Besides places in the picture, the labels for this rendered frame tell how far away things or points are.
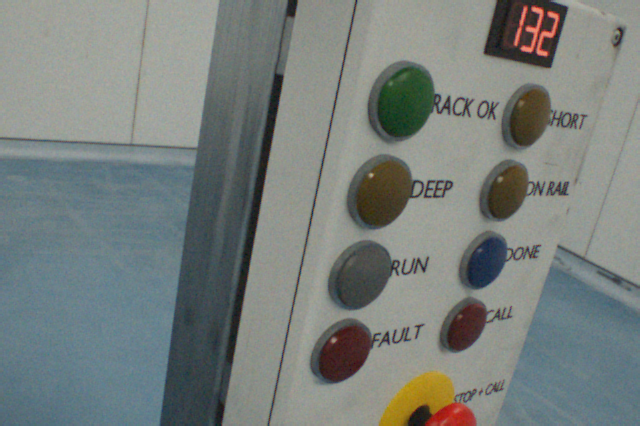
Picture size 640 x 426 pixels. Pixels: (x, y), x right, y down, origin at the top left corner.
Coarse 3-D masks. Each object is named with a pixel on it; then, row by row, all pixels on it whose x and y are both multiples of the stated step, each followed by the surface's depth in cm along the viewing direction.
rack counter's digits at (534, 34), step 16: (512, 0) 25; (512, 16) 25; (528, 16) 26; (544, 16) 26; (560, 16) 27; (512, 32) 25; (528, 32) 26; (544, 32) 26; (512, 48) 26; (528, 48) 26; (544, 48) 27
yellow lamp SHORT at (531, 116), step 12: (528, 96) 27; (540, 96) 27; (516, 108) 27; (528, 108) 27; (540, 108) 27; (516, 120) 27; (528, 120) 27; (540, 120) 28; (516, 132) 27; (528, 132) 28; (540, 132) 28; (528, 144) 28
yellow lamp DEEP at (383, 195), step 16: (368, 176) 23; (384, 176) 23; (400, 176) 24; (368, 192) 23; (384, 192) 24; (400, 192) 24; (368, 208) 24; (384, 208) 24; (400, 208) 24; (368, 224) 24; (384, 224) 24
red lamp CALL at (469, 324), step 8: (472, 304) 31; (480, 304) 31; (464, 312) 30; (472, 312) 30; (480, 312) 31; (456, 320) 30; (464, 320) 30; (472, 320) 31; (480, 320) 31; (456, 328) 30; (464, 328) 30; (472, 328) 31; (480, 328) 31; (448, 336) 30; (456, 336) 30; (464, 336) 31; (472, 336) 31; (456, 344) 31; (464, 344) 31; (472, 344) 32
